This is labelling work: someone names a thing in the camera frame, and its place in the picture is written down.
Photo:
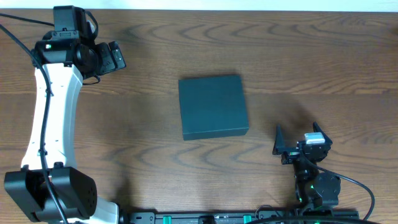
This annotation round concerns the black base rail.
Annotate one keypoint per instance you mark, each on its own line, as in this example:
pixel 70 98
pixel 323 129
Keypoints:
pixel 206 218

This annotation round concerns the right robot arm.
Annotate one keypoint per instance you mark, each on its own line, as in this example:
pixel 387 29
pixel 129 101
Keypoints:
pixel 315 190

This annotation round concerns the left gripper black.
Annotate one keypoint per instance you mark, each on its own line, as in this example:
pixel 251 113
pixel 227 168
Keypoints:
pixel 115 56

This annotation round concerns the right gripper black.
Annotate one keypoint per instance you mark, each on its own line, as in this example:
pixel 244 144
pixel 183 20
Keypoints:
pixel 294 154

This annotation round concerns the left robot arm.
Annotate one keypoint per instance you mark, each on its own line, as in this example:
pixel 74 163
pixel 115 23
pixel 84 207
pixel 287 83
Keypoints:
pixel 49 187

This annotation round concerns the dark green box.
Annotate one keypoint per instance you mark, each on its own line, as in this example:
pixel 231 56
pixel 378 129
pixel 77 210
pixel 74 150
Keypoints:
pixel 212 107

